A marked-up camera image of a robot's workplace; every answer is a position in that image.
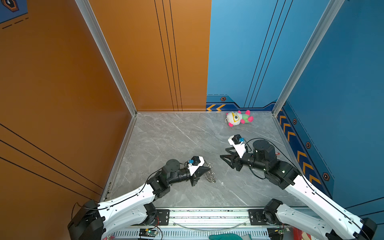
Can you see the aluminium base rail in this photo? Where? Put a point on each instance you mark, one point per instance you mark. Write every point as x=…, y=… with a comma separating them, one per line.
x=200, y=223

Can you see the aluminium corner post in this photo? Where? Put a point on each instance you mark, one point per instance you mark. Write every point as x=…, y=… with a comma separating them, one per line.
x=101, y=42
x=318, y=34

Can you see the white pink plush toy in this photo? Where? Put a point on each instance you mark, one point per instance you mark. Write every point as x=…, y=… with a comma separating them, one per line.
x=237, y=118

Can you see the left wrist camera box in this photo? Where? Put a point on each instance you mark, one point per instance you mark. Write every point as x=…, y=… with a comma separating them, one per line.
x=194, y=164

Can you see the aluminium corner post right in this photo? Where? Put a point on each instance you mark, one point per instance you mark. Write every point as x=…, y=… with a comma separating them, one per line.
x=318, y=34

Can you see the small green circuit board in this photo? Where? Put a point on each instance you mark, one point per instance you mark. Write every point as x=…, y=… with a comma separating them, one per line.
x=148, y=234

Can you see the aluminium corner post left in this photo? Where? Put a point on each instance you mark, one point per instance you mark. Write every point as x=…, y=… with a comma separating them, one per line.
x=101, y=42

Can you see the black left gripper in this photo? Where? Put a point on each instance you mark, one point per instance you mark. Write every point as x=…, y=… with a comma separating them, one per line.
x=194, y=177

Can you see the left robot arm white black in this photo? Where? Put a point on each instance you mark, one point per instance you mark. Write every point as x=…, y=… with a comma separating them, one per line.
x=99, y=221

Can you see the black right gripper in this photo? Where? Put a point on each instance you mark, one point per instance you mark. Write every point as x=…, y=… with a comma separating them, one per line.
x=233, y=162

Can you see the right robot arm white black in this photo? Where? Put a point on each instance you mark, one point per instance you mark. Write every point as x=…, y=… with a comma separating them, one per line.
x=333, y=221

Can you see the metal key holder with rings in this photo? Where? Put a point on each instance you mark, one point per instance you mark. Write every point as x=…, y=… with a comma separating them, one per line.
x=210, y=175

